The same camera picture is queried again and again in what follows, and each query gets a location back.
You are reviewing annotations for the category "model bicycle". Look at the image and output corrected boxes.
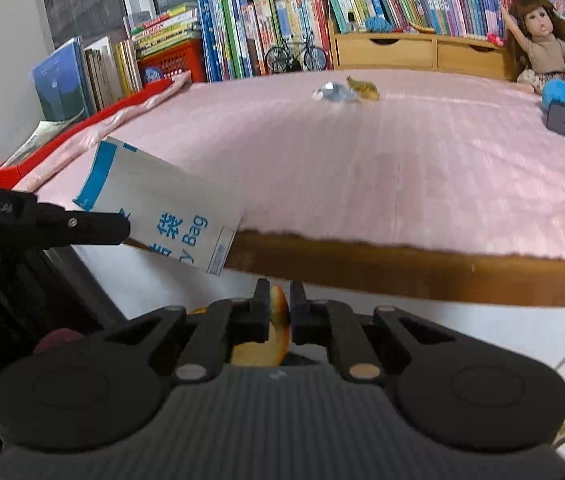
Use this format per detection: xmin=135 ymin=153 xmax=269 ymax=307
xmin=265 ymin=32 xmax=329 ymax=75

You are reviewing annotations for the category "wooden bed frame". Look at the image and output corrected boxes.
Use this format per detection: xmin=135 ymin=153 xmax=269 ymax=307
xmin=127 ymin=230 xmax=565 ymax=307

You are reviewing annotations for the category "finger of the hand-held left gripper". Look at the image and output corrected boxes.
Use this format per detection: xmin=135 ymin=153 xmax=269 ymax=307
xmin=36 ymin=202 xmax=132 ymax=250

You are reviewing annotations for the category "white paper bag blue print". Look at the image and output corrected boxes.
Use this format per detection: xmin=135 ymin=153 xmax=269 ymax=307
xmin=72 ymin=136 xmax=243 ymax=277

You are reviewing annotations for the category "orange round snack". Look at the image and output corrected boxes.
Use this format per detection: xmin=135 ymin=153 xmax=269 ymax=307
xmin=230 ymin=286 xmax=293 ymax=368

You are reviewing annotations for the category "dark red round object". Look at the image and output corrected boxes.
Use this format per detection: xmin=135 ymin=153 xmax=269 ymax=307
xmin=32 ymin=327 xmax=86 ymax=356

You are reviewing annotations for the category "row of upright thin books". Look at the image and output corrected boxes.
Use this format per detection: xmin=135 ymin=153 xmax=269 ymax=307
xmin=31 ymin=35 xmax=143 ymax=123

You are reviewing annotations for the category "pink striped bed sheet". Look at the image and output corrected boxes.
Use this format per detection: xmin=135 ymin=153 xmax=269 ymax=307
xmin=32 ymin=69 xmax=565 ymax=261

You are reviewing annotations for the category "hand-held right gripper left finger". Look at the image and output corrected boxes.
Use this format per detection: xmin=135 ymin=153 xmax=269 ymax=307
xmin=105 ymin=278 xmax=272 ymax=386

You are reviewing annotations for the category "crumpled golden wrapper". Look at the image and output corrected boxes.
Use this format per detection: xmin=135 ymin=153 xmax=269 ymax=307
xmin=345 ymin=75 xmax=380 ymax=102

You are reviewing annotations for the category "crumpled clear wrapper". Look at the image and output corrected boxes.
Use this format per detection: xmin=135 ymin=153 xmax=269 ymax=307
xmin=312 ymin=82 xmax=363 ymax=105

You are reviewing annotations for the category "stack of flat books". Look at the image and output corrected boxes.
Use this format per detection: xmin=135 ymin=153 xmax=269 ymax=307
xmin=130 ymin=4 xmax=203 ymax=58

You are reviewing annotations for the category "wooden drawer organizer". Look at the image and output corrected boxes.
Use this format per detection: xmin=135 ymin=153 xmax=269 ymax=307
xmin=329 ymin=20 xmax=513 ymax=81

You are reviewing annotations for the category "brown-haired doll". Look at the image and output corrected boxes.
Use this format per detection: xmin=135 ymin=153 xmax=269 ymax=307
xmin=499 ymin=0 xmax=565 ymax=93

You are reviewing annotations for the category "open magazine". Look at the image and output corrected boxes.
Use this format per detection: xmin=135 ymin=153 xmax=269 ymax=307
xmin=0 ymin=120 xmax=78 ymax=168

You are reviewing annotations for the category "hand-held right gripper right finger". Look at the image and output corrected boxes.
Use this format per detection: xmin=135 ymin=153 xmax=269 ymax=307
xmin=289 ymin=280 xmax=455 ymax=386

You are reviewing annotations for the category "red plastic basket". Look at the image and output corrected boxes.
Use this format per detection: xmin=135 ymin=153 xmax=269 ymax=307
xmin=137 ymin=39 xmax=208 ymax=83

